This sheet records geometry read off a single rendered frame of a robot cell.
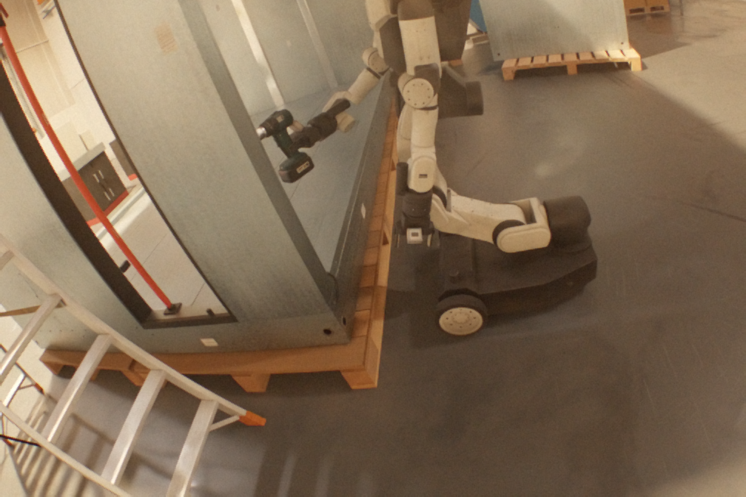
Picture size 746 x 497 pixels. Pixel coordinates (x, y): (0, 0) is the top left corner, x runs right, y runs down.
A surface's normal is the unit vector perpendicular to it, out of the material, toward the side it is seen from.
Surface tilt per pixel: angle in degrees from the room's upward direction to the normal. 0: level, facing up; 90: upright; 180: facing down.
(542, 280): 0
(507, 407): 0
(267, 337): 90
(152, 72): 90
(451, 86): 90
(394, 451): 0
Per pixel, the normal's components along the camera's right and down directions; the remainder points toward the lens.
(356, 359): -0.31, -0.80
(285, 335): -0.09, 0.56
